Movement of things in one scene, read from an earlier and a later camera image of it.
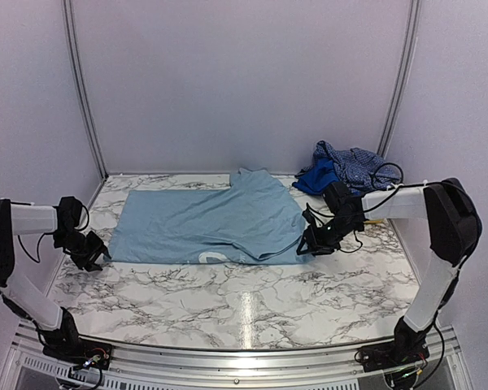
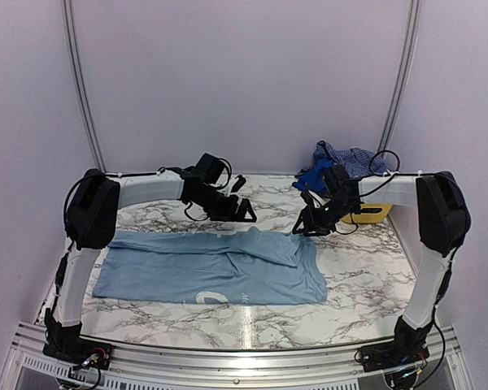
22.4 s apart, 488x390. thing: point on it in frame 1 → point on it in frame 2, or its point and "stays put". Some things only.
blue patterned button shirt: (359, 172) stays put
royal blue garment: (317, 179) stays put
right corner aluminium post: (403, 78) stays put
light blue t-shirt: (257, 220) → (237, 266)
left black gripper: (98, 249) → (239, 214)
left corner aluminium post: (76, 63) stays put
